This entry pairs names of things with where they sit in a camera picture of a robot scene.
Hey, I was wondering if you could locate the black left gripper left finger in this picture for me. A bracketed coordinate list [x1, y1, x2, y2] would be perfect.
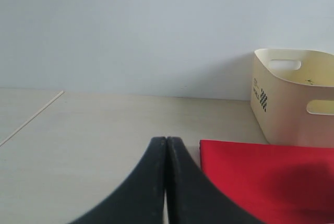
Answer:
[72, 137, 166, 224]

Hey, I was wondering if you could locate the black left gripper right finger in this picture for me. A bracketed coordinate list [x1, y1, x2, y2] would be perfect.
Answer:
[166, 137, 262, 223]

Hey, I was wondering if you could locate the red tablecloth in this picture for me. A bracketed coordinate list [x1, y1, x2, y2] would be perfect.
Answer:
[200, 140, 333, 223]

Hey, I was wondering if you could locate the cream plastic bin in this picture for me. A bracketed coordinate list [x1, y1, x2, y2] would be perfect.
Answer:
[250, 49, 333, 147]

